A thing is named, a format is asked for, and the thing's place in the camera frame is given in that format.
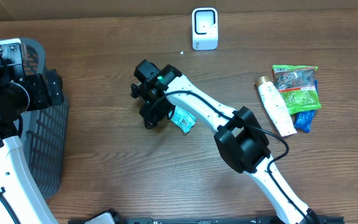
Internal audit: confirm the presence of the teal small packet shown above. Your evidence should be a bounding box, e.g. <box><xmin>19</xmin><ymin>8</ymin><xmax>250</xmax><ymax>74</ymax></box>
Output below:
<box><xmin>168</xmin><ymin>106</ymin><xmax>197</xmax><ymax>134</ymax></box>

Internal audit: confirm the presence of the white tube gold cap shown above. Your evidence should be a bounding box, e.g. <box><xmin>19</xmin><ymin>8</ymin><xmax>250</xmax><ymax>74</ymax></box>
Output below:
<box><xmin>255</xmin><ymin>76</ymin><xmax>297</xmax><ymax>137</ymax></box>

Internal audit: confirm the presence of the green red snack bag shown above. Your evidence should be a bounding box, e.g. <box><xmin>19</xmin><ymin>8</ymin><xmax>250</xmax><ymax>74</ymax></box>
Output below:
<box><xmin>272</xmin><ymin>65</ymin><xmax>321</xmax><ymax>115</ymax></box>

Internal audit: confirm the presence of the blue snack packet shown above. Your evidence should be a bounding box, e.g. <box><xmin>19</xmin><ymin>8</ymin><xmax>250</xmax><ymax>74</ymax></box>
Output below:
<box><xmin>294</xmin><ymin>80</ymin><xmax>321</xmax><ymax>133</ymax></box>

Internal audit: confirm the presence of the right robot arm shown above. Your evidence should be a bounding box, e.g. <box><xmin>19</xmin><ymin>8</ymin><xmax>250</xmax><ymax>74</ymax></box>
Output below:
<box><xmin>131</xmin><ymin>60</ymin><xmax>319</xmax><ymax>223</ymax></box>

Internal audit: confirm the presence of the white barcode scanner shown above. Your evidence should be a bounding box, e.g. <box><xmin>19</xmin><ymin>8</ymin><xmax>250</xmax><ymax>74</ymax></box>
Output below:
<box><xmin>191</xmin><ymin>7</ymin><xmax>219</xmax><ymax>51</ymax></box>

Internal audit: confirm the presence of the grey plastic mesh basket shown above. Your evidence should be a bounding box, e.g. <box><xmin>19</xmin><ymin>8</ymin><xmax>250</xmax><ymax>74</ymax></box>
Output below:
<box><xmin>0</xmin><ymin>38</ymin><xmax>70</xmax><ymax>214</ymax></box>

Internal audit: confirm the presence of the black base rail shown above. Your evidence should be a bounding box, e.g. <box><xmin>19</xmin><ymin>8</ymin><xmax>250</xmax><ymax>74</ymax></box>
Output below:
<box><xmin>68</xmin><ymin>207</ymin><xmax>345</xmax><ymax>224</ymax></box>

